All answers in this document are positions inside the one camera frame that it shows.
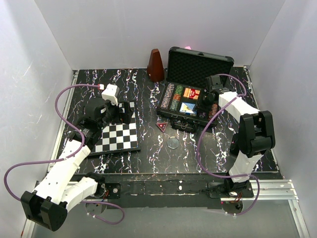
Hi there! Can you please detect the brown black chip stack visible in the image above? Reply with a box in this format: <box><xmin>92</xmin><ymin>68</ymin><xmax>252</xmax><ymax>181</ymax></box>
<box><xmin>208</xmin><ymin>103</ymin><xmax>218</xmax><ymax>119</ymax></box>

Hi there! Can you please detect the red playing card box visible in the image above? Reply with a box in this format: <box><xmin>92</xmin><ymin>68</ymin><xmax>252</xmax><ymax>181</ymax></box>
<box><xmin>183</xmin><ymin>88</ymin><xmax>201</xmax><ymax>100</ymax></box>

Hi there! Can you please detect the blue playing card box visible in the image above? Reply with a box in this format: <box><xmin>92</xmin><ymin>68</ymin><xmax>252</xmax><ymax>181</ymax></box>
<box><xmin>179</xmin><ymin>102</ymin><xmax>197</xmax><ymax>116</ymax></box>

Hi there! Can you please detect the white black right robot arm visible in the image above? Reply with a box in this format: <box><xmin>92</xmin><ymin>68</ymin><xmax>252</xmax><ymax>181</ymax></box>
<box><xmin>198</xmin><ymin>74</ymin><xmax>275</xmax><ymax>197</ymax></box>

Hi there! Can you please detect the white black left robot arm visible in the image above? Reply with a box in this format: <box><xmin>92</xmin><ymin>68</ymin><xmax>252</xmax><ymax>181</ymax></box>
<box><xmin>20</xmin><ymin>97</ymin><xmax>133</xmax><ymax>232</ymax></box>

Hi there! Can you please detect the black white chessboard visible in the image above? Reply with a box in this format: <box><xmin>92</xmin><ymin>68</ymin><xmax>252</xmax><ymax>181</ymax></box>
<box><xmin>90</xmin><ymin>101</ymin><xmax>141</xmax><ymax>156</ymax></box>

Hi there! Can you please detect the green yellow chip stack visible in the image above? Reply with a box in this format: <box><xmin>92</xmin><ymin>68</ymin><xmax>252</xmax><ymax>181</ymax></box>
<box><xmin>173</xmin><ymin>85</ymin><xmax>183</xmax><ymax>101</ymax></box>

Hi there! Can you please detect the black poker chip case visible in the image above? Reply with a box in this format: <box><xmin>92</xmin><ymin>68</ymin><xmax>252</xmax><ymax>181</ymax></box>
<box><xmin>157</xmin><ymin>47</ymin><xmax>234</xmax><ymax>132</ymax></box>

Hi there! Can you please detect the pink grey chip stack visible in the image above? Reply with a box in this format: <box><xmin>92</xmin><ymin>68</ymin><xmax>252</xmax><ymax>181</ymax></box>
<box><xmin>160</xmin><ymin>84</ymin><xmax>175</xmax><ymax>110</ymax></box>

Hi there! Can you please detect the black red all-in triangle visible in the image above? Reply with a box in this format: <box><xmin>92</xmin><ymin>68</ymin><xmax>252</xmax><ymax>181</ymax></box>
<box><xmin>156</xmin><ymin>122</ymin><xmax>168</xmax><ymax>133</ymax></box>

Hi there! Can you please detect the brown wooden metronome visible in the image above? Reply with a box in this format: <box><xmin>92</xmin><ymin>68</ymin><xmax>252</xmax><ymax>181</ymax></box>
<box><xmin>147</xmin><ymin>49</ymin><xmax>164</xmax><ymax>82</ymax></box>

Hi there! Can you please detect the clear round dealer button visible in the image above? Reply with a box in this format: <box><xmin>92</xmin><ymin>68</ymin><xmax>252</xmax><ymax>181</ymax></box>
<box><xmin>167</xmin><ymin>137</ymin><xmax>180</xmax><ymax>149</ymax></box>

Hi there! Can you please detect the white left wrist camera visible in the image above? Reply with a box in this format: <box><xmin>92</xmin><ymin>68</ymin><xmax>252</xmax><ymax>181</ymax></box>
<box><xmin>102</xmin><ymin>84</ymin><xmax>119</xmax><ymax>106</ymax></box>

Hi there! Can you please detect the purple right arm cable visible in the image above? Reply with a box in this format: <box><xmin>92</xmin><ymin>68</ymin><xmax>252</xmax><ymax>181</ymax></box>
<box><xmin>197</xmin><ymin>73</ymin><xmax>261</xmax><ymax>216</ymax></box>

